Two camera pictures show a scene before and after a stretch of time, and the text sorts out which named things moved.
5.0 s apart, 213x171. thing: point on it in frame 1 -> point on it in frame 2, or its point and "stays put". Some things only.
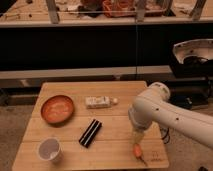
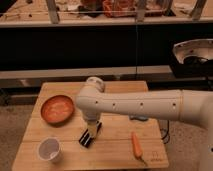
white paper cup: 50,149 stays put
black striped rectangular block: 90,132 stays put
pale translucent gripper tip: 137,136 -> 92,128
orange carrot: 137,152 stays put
